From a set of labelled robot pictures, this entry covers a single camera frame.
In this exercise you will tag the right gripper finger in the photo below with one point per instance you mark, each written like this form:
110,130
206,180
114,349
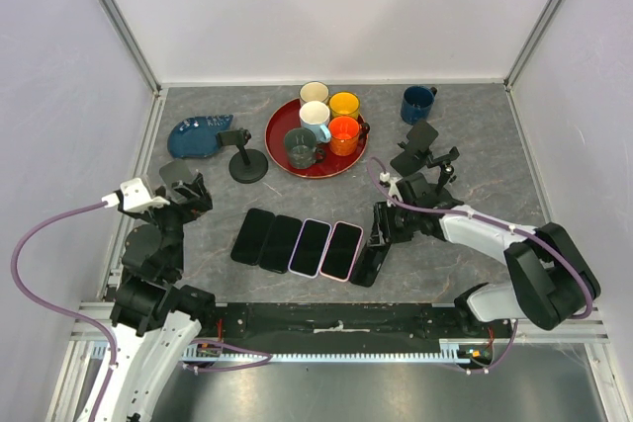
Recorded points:
379,237
380,215

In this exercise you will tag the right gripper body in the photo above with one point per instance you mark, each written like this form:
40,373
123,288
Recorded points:
401,223

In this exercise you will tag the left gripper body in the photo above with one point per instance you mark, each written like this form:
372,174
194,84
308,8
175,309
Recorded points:
172,217

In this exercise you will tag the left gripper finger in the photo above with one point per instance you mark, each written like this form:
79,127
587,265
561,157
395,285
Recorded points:
158,199
192,194

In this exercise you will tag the black-cased phone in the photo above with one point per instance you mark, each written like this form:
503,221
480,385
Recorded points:
368,265

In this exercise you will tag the pink-cased phone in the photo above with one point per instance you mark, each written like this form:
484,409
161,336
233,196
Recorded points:
341,251

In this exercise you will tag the black round-base phone stand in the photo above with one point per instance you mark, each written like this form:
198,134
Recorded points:
248,165

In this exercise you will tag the lilac-cased phone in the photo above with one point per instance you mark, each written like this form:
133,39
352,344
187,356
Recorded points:
309,249

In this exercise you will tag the black phone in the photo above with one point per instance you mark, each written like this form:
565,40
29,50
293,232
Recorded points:
280,244
252,236

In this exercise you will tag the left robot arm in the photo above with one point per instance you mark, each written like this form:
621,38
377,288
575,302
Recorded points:
152,320

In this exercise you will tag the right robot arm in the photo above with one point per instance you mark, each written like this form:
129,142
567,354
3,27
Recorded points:
549,279

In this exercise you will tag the wooden-base phone stand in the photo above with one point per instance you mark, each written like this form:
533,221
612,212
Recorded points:
175,172

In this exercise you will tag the black flat phone stand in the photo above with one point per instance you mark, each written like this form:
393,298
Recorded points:
415,148

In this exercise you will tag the blue leaf-shaped dish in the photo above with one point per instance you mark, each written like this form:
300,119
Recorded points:
196,137

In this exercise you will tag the orange mug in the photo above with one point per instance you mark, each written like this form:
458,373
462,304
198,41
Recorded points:
345,135

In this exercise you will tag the grey mug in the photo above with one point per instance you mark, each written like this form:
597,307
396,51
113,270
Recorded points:
301,147

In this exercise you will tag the red round tray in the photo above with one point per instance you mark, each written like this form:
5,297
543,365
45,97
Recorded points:
287,118

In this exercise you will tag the dark blue mug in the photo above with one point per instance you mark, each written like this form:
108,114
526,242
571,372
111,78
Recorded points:
417,103

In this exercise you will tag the yellow mug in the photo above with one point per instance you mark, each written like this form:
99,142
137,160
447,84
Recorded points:
344,104

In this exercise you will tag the light blue mug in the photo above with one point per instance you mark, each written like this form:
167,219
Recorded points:
315,116

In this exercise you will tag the cream mug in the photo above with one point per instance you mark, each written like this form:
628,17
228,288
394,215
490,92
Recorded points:
314,91

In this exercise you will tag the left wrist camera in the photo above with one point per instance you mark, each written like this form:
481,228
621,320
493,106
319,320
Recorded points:
134,196

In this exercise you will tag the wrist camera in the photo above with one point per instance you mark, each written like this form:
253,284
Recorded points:
390,183
134,196

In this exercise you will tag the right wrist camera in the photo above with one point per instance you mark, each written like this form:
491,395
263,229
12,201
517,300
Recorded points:
390,183

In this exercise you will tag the black mounting base plate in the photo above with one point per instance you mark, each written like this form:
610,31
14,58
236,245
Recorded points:
348,328

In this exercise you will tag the grey cable duct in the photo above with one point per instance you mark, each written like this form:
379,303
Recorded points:
448,353

